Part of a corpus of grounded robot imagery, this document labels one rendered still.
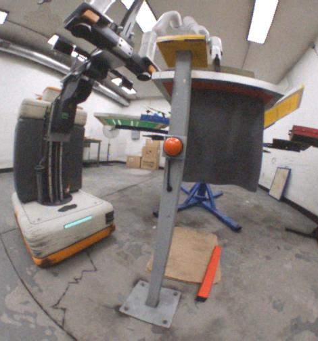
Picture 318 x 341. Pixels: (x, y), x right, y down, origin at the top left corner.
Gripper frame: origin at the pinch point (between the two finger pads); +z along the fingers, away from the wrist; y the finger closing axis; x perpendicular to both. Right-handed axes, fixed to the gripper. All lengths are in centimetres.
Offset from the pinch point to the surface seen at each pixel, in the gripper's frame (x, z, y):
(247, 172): 16, 50, 4
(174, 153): -11, 47, 38
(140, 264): -27, 110, 10
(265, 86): 19.4, 13.8, 15.3
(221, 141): 2.1, 38.3, 5.1
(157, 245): -12, 71, 34
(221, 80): 0.3, 15.0, 14.7
